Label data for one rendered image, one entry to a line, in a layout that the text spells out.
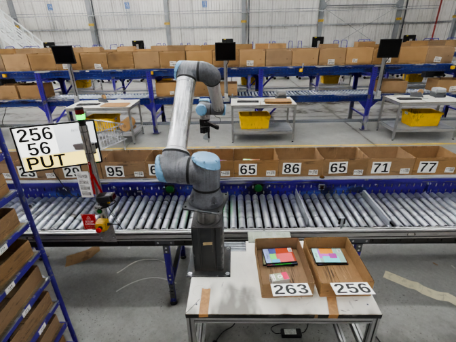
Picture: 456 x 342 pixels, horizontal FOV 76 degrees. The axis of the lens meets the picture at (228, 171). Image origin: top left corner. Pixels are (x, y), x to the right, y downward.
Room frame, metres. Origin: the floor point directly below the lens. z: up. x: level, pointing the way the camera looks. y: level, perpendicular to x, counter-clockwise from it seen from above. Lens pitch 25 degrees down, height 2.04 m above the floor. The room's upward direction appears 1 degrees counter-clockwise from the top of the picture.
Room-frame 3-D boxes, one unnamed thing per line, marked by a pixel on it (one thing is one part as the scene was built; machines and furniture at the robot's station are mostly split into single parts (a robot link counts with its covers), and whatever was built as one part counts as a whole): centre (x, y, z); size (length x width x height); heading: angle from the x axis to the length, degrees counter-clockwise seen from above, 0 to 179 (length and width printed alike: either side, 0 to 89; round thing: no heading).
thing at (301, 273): (1.32, -0.31, 0.80); 0.38 x 0.28 x 0.10; 1
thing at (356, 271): (1.31, -0.62, 0.80); 0.38 x 0.28 x 0.10; 0
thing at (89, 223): (1.73, 0.97, 0.85); 0.16 x 0.01 x 0.13; 89
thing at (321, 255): (1.41, -0.62, 0.78); 0.19 x 0.14 x 0.02; 88
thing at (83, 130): (1.75, 0.90, 1.11); 0.12 x 0.05 x 0.88; 89
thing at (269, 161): (2.46, -0.25, 0.96); 0.39 x 0.29 x 0.17; 89
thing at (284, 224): (2.00, -0.43, 0.72); 0.52 x 0.05 x 0.05; 179
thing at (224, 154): (2.47, 0.14, 0.96); 0.39 x 0.29 x 0.17; 89
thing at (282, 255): (1.41, -0.31, 0.79); 0.19 x 0.14 x 0.02; 94
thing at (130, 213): (2.02, 0.81, 0.72); 0.52 x 0.05 x 0.05; 179
